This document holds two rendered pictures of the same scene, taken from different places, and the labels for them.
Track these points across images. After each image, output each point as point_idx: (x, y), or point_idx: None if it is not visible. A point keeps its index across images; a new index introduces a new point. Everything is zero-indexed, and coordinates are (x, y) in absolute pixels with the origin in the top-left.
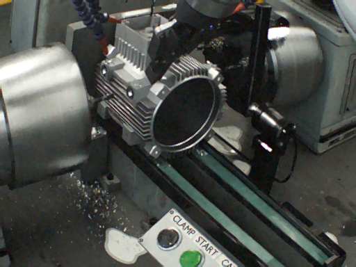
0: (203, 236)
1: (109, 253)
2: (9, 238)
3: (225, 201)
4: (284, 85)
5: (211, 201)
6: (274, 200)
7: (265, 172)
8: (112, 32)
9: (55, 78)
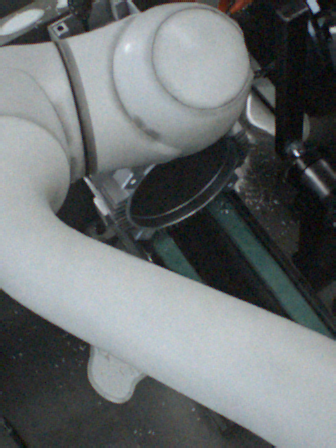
0: None
1: (93, 384)
2: None
3: (259, 290)
4: None
5: (243, 276)
6: (329, 314)
7: (320, 243)
8: (46, 41)
9: None
